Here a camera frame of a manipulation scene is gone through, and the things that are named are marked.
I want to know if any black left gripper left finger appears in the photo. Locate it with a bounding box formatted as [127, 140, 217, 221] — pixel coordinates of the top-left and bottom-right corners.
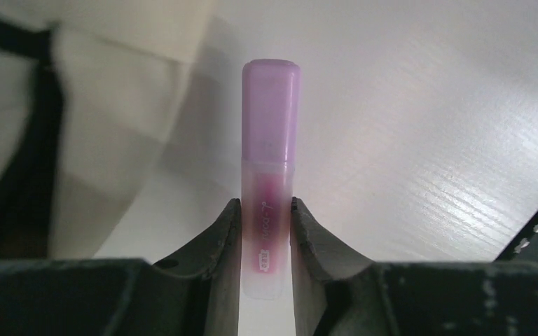
[0, 199, 241, 335]

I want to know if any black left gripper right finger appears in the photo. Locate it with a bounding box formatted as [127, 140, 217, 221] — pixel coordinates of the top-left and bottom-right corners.
[291, 198, 538, 335]

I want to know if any pink highlighter pen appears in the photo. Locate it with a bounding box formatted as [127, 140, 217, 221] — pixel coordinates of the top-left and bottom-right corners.
[240, 59, 301, 300]

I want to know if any beige canvas backpack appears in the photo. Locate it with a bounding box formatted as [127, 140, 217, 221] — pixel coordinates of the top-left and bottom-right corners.
[0, 1, 215, 259]

